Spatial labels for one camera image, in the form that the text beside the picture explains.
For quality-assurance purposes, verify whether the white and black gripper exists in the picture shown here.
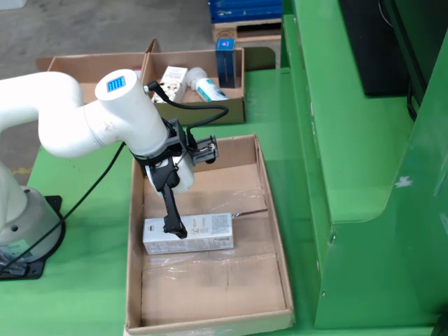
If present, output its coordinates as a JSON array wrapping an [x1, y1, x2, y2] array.
[[134, 148, 195, 240]]

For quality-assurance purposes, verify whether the long white printed carton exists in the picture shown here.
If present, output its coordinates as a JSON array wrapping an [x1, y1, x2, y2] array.
[[142, 212, 235, 256]]

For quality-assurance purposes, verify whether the shallow cardboard tray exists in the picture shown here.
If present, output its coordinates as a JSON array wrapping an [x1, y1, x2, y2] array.
[[124, 132, 295, 336]]

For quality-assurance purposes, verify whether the divided cardboard box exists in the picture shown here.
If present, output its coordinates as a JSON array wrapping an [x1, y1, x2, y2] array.
[[34, 38, 277, 127]]

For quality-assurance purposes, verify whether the white bottle teal label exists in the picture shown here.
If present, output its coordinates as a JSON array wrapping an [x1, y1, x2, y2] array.
[[185, 66, 230, 103]]

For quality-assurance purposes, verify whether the white hand cream carton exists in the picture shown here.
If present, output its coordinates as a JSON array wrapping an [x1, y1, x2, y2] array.
[[150, 66, 189, 104]]

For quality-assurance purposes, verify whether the dark blue carton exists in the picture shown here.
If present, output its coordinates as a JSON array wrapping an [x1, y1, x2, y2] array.
[[215, 38, 238, 90]]

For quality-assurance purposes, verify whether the green metal cabinet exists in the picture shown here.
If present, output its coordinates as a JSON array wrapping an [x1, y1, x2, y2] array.
[[279, 0, 448, 330]]

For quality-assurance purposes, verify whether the wooden pallet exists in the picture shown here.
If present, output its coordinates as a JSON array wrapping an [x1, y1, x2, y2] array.
[[211, 19, 283, 45]]

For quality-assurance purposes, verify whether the flat black monitor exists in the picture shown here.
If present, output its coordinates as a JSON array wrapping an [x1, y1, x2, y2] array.
[[337, 0, 411, 97]]

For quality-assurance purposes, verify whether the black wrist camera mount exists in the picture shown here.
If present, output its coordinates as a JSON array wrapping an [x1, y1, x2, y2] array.
[[164, 118, 221, 165]]

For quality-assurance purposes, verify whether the long black arm cable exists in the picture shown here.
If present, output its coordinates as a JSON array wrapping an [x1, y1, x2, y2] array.
[[0, 141, 126, 277]]

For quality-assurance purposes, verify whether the short black camera cable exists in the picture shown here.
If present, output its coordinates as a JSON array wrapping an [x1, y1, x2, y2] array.
[[143, 80, 230, 141]]

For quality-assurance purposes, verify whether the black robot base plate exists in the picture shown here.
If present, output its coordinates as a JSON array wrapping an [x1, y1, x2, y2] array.
[[0, 195, 67, 281]]

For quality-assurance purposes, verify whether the black monitor cable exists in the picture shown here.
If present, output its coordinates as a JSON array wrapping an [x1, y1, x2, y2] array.
[[405, 85, 420, 123]]

